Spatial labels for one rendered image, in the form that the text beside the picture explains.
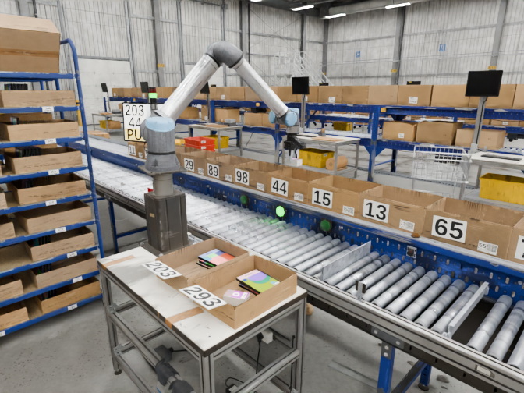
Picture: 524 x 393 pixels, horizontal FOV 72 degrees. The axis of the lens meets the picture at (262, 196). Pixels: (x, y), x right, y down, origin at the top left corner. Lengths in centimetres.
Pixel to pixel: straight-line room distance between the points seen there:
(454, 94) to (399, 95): 92
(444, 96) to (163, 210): 553
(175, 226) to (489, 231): 161
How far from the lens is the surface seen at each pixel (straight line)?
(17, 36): 273
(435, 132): 657
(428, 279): 200
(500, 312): 188
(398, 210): 214
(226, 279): 176
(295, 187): 253
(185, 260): 198
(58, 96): 273
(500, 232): 201
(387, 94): 718
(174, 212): 210
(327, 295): 179
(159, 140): 200
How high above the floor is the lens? 164
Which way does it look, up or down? 16 degrees down
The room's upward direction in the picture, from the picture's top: straight up
